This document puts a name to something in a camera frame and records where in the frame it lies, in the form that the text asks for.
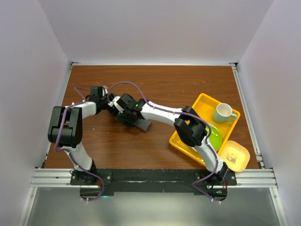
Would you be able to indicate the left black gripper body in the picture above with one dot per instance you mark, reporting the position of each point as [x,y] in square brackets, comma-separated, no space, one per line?
[105,102]

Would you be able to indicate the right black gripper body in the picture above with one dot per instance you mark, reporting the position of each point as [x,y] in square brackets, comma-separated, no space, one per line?
[122,116]

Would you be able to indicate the grey cloth napkin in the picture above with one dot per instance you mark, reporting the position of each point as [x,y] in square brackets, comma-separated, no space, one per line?
[142,124]

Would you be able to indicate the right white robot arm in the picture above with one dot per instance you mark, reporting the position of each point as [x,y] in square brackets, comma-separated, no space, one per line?
[181,120]

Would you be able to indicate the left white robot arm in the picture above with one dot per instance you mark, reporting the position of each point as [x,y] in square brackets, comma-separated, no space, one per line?
[66,132]

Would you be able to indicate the yellow plastic tray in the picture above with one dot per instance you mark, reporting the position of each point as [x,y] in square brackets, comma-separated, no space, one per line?
[205,107]

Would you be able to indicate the green plate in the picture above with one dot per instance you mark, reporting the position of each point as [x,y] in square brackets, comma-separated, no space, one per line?
[215,138]

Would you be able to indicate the white cup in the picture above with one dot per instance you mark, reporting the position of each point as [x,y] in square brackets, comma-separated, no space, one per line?
[224,113]

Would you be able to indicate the white plate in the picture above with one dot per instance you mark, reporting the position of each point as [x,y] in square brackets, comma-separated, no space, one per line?
[198,135]

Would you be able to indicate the orange square plate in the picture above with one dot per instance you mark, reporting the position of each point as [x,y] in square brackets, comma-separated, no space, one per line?
[235,156]

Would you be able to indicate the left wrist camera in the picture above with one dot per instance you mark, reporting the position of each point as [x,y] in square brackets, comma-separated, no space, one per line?
[97,93]

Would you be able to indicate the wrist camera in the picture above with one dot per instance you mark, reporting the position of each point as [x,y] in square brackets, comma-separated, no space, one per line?
[121,103]
[97,93]

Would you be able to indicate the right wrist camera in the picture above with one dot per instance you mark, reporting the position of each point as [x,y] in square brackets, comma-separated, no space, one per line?
[121,103]

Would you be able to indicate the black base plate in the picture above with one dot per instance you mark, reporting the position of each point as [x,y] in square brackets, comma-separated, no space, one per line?
[164,181]

